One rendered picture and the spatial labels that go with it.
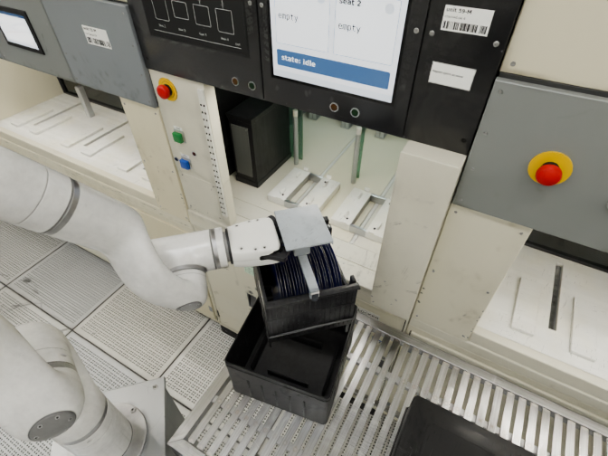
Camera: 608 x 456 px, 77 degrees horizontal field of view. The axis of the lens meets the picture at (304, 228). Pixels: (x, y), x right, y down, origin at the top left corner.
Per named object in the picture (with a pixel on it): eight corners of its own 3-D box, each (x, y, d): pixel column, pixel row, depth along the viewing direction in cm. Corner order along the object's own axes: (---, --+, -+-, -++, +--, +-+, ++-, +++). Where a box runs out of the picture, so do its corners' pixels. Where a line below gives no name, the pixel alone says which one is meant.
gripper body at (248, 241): (223, 242, 85) (272, 233, 87) (229, 277, 77) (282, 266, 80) (218, 217, 79) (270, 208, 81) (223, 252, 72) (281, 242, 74)
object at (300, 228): (254, 283, 108) (243, 197, 87) (322, 269, 112) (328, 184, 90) (271, 361, 92) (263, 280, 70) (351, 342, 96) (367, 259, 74)
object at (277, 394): (270, 310, 125) (267, 278, 113) (353, 337, 118) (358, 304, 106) (231, 390, 106) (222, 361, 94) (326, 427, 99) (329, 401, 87)
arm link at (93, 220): (69, 261, 48) (221, 303, 73) (74, 165, 56) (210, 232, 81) (23, 288, 51) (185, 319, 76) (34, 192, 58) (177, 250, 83)
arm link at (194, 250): (213, 261, 72) (207, 221, 76) (140, 276, 69) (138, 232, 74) (218, 280, 79) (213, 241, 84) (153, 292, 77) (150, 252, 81)
